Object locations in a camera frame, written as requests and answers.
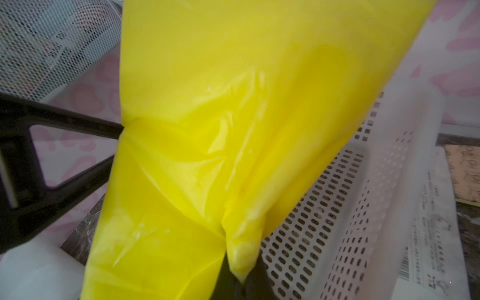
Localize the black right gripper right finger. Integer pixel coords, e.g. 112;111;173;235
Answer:
210;255;278;300

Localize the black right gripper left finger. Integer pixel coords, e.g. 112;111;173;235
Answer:
1;94;123;254

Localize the yellow raincoat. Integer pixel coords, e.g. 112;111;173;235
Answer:
81;1;436;300

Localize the white perforated plastic basket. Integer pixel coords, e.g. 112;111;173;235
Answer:
261;78;445;300

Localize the white paper sheet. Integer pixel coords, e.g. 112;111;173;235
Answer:
392;147;471;300

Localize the tan patterned card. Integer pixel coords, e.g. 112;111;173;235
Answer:
444;144;480;207

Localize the white mesh wall basket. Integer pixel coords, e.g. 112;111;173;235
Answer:
1;1;121;102

